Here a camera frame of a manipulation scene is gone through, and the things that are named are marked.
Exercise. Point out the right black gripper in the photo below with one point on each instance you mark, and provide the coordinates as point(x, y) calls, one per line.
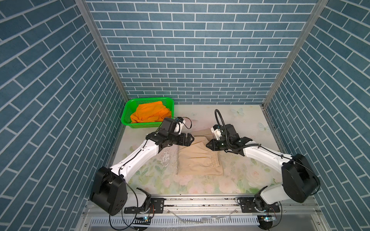
point(213, 146)

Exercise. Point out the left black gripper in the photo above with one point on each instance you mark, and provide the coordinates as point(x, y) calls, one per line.
point(188, 142)

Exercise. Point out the orange shorts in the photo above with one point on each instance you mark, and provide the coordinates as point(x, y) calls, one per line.
point(150, 112)

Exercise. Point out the beige drawstring shorts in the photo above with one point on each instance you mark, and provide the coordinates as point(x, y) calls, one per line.
point(197, 159)

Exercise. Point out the green plastic basket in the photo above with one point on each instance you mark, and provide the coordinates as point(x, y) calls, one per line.
point(131, 107)

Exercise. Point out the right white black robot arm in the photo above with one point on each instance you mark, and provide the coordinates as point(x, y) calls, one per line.
point(299, 181)

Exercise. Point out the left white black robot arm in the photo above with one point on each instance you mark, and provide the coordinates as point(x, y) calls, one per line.
point(110, 190)

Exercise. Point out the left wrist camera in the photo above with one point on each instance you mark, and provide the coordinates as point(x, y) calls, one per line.
point(171, 126)

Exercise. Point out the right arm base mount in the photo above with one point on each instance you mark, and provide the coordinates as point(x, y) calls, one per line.
point(253, 205)

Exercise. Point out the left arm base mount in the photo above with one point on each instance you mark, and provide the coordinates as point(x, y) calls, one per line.
point(152, 206)

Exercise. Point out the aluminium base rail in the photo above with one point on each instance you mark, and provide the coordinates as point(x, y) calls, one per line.
point(209, 213)

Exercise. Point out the left aluminium corner post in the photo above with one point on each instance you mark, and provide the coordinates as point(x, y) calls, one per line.
point(88, 18)

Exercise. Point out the aluminium corner post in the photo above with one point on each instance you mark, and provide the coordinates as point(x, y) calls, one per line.
point(88, 18)
point(316, 12)

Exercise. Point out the right aluminium corner post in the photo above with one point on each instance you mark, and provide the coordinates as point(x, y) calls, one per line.
point(316, 12)

